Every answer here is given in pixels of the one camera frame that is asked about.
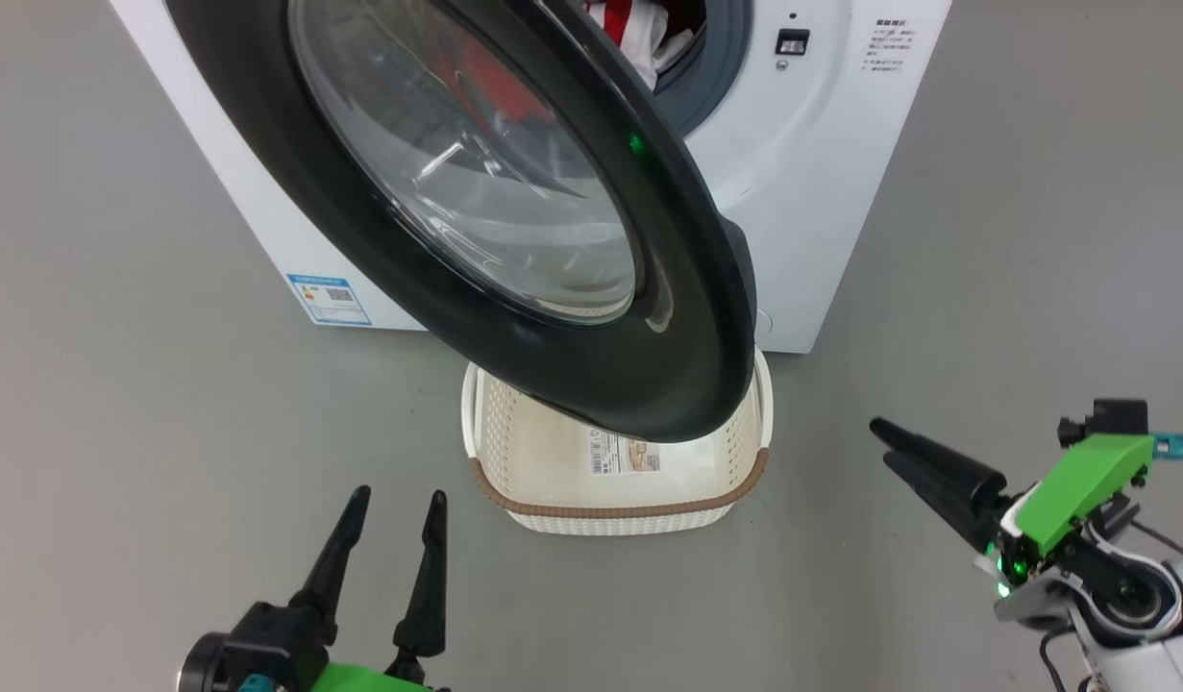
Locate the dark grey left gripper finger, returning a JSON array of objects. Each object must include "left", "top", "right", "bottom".
[
  {"left": 291, "top": 485, "right": 372, "bottom": 643},
  {"left": 393, "top": 490, "right": 449, "bottom": 659}
]

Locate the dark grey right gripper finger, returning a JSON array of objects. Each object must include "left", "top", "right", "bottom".
[
  {"left": 870, "top": 418, "right": 1010, "bottom": 506},
  {"left": 882, "top": 452, "right": 1003, "bottom": 556}
]

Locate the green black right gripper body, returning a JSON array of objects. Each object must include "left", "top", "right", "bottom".
[{"left": 985, "top": 399, "right": 1157, "bottom": 630}]

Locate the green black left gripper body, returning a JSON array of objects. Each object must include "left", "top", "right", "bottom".
[{"left": 178, "top": 601, "right": 450, "bottom": 692}]

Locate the black glass washing machine door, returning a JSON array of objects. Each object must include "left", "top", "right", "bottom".
[{"left": 165, "top": 0, "right": 757, "bottom": 444}]

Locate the red and white garment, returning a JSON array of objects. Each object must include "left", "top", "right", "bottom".
[{"left": 588, "top": 0, "right": 707, "bottom": 89}]

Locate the cream perforated basket brown rim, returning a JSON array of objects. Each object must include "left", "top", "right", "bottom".
[{"left": 461, "top": 348, "right": 775, "bottom": 536}]

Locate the basket product label sticker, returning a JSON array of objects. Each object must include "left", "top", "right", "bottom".
[{"left": 588, "top": 430, "right": 661, "bottom": 477}]

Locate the white front-load washing machine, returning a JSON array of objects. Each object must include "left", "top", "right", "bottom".
[{"left": 111, "top": 0, "right": 952, "bottom": 355}]

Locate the blue energy label sticker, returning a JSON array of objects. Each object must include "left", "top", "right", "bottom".
[{"left": 285, "top": 273, "right": 373, "bottom": 328}]

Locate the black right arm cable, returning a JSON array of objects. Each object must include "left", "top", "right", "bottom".
[{"left": 1038, "top": 630, "right": 1101, "bottom": 692}]

